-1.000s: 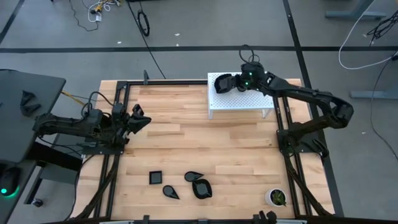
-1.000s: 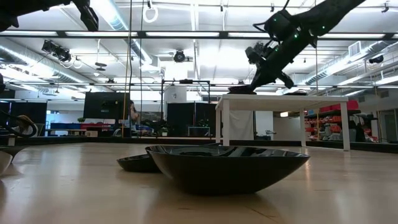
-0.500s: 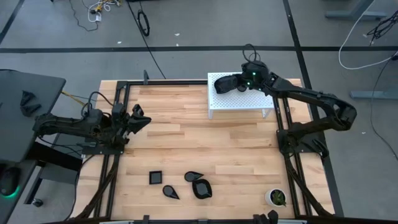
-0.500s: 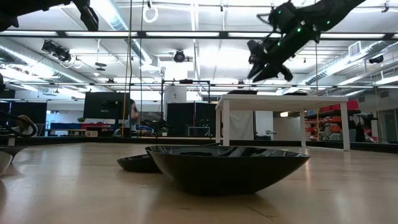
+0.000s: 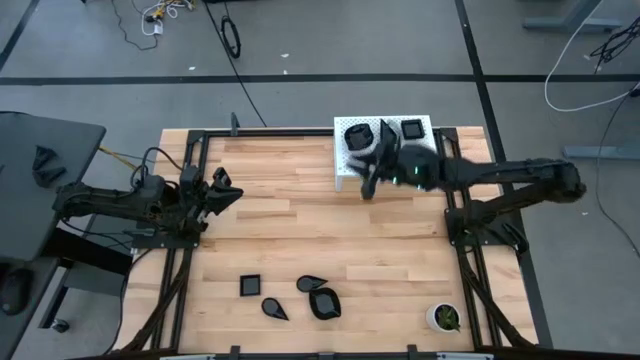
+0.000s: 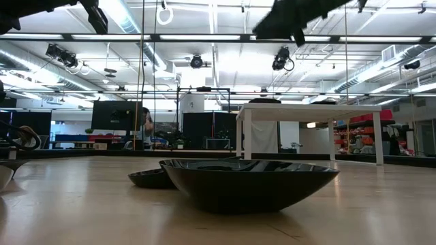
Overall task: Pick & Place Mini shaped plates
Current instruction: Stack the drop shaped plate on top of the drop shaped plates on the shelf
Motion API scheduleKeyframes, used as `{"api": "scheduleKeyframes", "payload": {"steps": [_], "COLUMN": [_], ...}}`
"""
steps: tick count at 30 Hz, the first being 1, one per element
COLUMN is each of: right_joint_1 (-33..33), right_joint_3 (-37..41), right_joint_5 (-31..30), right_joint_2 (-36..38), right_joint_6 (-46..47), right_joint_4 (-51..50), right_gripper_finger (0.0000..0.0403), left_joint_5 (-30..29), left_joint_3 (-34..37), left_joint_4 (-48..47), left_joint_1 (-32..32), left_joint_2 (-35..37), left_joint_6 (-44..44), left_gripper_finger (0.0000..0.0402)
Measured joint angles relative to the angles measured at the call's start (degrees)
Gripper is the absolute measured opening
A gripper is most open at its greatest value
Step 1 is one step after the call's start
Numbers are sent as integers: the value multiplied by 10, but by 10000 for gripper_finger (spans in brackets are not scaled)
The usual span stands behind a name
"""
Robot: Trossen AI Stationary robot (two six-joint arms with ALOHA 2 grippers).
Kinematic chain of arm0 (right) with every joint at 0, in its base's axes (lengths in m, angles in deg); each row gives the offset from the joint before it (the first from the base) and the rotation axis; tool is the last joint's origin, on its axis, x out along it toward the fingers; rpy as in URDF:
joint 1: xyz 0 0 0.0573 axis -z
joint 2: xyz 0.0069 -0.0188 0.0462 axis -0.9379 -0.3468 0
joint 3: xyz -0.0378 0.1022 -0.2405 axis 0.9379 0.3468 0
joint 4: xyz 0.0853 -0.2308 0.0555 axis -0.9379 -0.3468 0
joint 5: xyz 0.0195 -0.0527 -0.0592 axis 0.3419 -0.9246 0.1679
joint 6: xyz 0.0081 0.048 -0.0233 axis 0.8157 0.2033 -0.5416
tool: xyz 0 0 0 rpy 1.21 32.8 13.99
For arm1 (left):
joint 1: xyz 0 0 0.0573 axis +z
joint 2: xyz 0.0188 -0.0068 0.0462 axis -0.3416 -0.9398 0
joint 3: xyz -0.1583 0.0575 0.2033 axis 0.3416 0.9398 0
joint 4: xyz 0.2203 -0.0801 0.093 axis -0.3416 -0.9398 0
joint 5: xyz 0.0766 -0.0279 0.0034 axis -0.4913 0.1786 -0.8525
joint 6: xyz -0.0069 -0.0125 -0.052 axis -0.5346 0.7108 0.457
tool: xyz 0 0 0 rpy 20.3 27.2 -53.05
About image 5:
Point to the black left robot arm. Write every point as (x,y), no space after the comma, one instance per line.
(115,200)

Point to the black teardrop mini plate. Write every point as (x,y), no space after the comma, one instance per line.
(307,283)
(388,134)
(272,307)

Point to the black computer mouse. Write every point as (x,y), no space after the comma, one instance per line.
(15,290)

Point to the black leaf-shaped mini plate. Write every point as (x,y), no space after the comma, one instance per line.
(358,136)
(325,303)

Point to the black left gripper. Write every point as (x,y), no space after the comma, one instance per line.
(195,200)

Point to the grey metal desk foot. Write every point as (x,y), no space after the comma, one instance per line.
(565,22)
(600,153)

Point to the dark grey desk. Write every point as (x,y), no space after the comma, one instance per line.
(20,210)

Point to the black desk base frame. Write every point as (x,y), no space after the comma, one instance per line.
(90,252)

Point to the white perforated metal shelf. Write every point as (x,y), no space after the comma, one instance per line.
(341,162)

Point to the small plant in white pot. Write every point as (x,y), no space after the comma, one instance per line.
(446,317)

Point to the black aluminium table frame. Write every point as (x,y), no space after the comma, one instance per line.
(270,132)

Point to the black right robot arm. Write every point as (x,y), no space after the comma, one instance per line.
(500,172)

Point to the black triangular plastic part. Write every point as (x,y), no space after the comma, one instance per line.
(50,176)
(42,157)

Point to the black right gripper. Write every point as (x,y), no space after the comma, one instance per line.
(415,167)

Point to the black caster wheel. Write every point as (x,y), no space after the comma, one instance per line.
(60,326)

